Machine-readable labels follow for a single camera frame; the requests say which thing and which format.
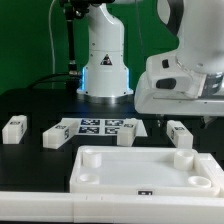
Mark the white right fence bar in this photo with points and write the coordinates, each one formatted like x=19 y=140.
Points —
x=209 y=168

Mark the white front fence bar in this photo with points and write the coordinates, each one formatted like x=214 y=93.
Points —
x=120 y=209

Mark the black camera pole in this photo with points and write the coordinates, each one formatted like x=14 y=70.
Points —
x=73 y=9

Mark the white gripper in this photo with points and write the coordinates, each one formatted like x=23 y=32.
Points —
x=169 y=88

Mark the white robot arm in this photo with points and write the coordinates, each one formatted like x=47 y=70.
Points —
x=198 y=24

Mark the white marker sheet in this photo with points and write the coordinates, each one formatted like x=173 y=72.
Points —
x=96 y=126

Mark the white fence bar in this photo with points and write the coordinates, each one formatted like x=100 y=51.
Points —
x=209 y=168
x=120 y=209

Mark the white desk top tray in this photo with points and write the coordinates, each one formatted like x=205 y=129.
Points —
x=138 y=171

